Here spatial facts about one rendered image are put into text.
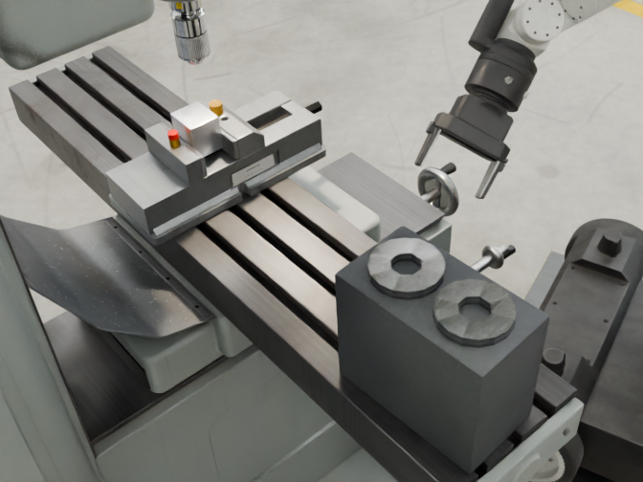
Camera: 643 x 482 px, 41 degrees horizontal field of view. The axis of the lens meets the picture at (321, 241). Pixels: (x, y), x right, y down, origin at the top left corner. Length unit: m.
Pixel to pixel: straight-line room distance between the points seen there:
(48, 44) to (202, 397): 0.68
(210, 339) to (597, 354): 0.71
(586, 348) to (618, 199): 1.33
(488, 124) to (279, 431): 0.74
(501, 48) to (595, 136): 1.92
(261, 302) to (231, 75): 2.35
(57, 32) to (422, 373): 0.55
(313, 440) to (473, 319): 0.88
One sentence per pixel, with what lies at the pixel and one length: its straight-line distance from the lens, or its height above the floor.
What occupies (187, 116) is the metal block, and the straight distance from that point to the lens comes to 1.36.
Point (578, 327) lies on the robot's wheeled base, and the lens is 1.70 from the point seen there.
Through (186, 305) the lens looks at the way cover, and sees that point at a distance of 1.35.
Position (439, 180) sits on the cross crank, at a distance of 1.83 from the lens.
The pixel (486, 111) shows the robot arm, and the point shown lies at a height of 1.11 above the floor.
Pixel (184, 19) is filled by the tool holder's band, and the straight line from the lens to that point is 1.23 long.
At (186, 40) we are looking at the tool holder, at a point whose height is 1.24.
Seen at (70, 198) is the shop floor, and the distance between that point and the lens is 3.04.
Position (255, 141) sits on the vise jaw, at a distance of 1.38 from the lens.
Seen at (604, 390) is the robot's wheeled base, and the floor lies 0.57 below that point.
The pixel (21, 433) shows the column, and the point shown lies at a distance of 1.19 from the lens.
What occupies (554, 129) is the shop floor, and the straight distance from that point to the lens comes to 3.21.
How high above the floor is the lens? 1.84
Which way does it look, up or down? 43 degrees down
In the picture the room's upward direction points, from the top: 4 degrees counter-clockwise
